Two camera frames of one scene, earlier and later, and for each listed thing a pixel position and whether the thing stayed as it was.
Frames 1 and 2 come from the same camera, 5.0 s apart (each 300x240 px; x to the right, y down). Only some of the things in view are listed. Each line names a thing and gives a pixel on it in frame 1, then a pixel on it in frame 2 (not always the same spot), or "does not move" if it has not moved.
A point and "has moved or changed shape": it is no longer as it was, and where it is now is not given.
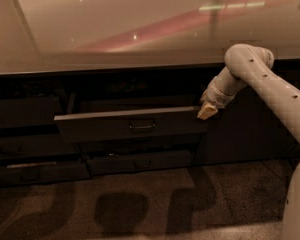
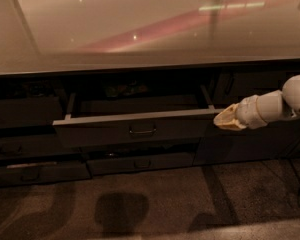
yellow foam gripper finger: (207, 111) -> (226, 119)
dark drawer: (132, 125) has moved or changed shape
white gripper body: (216, 95) -> (248, 112)
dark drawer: (141, 162) does not move
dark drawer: (5, 175) does not move
